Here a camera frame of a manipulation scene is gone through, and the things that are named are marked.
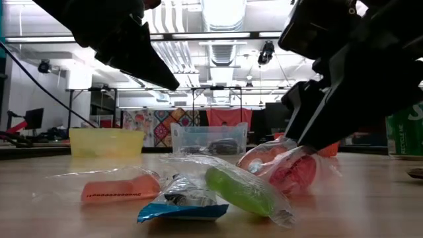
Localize red angled bar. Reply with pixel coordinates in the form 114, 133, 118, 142
5, 120, 29, 135

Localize green candy clear wrapper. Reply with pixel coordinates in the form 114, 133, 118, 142
158, 154, 297, 229

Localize silver ventilation duct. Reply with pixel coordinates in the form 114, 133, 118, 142
200, 0, 248, 67

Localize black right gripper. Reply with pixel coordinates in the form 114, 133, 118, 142
282, 22, 423, 152

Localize green soda can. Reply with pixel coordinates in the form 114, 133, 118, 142
385, 102, 423, 157

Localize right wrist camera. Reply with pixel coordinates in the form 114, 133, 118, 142
277, 0, 363, 61

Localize orange plastic basket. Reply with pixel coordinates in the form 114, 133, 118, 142
273, 132, 341, 159

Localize colourful patterned quilt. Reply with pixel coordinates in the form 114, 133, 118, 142
122, 107, 201, 148

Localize blue white candy bar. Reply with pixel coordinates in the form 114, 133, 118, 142
137, 173, 229, 223

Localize black ceiling spotlight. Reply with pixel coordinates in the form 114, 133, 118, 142
37, 59, 53, 74
257, 40, 276, 66

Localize red candy clear wrapper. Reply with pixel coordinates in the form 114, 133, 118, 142
254, 145, 341, 198

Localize orange candy clear wrapper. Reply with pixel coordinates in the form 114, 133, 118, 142
46, 165, 166, 204
236, 137, 298, 173

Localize orange red cloth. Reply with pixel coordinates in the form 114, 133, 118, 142
206, 108, 254, 128

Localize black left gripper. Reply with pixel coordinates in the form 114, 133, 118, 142
71, 0, 181, 93

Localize clear plastic basket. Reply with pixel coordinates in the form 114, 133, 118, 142
170, 122, 249, 155

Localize thin black power cable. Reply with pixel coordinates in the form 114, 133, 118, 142
0, 41, 98, 129

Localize yellow plastic basket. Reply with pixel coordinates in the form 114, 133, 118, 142
68, 128, 146, 159

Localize small black monitor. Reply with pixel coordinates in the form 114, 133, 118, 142
23, 108, 45, 130

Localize black candy bar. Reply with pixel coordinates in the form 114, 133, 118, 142
406, 167, 423, 180
183, 144, 209, 155
206, 138, 241, 155

